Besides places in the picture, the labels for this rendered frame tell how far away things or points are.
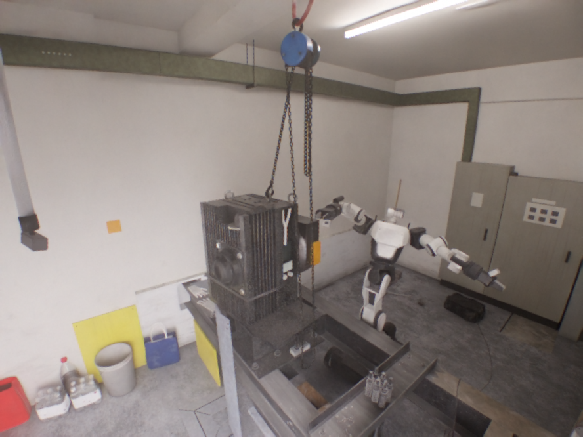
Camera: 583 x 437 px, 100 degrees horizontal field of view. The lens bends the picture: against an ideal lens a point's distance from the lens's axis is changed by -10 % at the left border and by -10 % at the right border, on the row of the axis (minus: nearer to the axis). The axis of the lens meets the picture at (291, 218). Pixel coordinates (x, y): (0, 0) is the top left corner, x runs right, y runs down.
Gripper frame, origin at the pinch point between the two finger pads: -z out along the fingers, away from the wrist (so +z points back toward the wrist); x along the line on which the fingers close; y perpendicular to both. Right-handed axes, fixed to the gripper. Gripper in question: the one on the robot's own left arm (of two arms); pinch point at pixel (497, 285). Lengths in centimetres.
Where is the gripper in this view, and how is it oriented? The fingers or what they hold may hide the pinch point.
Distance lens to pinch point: 178.2
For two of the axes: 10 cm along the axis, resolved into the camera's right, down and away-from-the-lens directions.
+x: -7.7, -0.6, -6.4
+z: -5.4, -4.6, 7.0
